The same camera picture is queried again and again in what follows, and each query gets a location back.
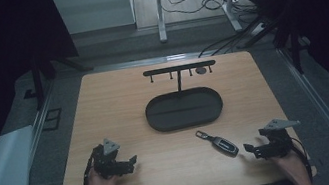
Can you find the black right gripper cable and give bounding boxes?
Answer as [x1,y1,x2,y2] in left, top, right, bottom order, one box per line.
[290,134,315,185]

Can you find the white cabinet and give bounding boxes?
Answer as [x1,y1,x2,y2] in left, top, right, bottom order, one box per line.
[50,0,139,39]

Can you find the grey table grommet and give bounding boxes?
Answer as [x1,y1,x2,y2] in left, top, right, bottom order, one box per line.
[195,65,208,76]

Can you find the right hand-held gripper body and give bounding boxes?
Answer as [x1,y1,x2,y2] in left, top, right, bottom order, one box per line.
[256,114,306,161]

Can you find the white power strip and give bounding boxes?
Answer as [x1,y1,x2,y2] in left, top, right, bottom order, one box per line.
[247,21,268,38]

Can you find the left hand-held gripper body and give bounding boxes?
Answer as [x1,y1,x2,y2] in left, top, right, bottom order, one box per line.
[88,136,126,182]

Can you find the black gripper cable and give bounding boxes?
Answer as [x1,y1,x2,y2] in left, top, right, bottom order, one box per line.
[76,154,101,185]
[290,134,315,185]

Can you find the black key rack with tray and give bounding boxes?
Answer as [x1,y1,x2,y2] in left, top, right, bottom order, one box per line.
[138,59,227,136]

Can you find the black floor cables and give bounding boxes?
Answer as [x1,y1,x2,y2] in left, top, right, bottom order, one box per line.
[159,0,267,64]

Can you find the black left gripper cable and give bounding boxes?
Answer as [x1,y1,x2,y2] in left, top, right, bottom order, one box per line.
[76,154,101,185]

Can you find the black tripod stand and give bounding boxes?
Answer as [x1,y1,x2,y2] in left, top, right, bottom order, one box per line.
[234,8,310,84]
[26,43,100,112]

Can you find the black car key fob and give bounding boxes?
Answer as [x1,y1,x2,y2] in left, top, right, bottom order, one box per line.
[194,123,241,164]

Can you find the person's right hand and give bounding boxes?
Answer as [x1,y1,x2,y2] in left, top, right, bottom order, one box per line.
[268,148,307,185]

